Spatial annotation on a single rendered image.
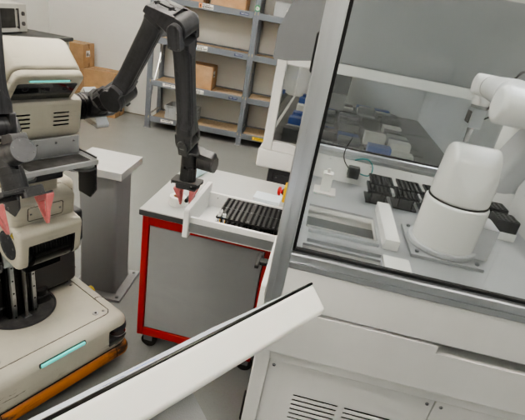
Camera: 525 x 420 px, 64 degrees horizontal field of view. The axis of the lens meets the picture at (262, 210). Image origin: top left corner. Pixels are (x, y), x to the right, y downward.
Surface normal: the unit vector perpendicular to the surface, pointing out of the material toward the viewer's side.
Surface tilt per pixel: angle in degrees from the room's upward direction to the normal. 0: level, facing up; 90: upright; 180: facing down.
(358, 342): 90
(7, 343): 0
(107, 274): 90
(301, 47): 90
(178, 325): 90
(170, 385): 40
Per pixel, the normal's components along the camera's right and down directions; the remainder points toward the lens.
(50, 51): 0.66, -0.40
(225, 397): 0.17, -0.89
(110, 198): -0.11, 0.41
